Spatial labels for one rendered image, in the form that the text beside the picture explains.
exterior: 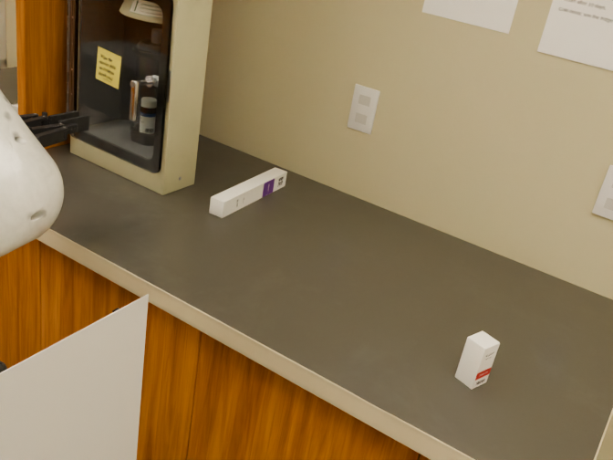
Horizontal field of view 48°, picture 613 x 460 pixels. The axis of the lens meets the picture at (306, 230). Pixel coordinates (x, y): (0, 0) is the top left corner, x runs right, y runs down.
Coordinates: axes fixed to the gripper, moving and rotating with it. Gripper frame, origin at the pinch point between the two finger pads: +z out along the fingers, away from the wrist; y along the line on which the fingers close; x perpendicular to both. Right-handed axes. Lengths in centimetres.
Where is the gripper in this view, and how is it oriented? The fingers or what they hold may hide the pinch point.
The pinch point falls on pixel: (68, 122)
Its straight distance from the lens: 145.0
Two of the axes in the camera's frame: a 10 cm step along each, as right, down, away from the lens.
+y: -8.2, -3.8, 4.2
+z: 5.4, -2.9, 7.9
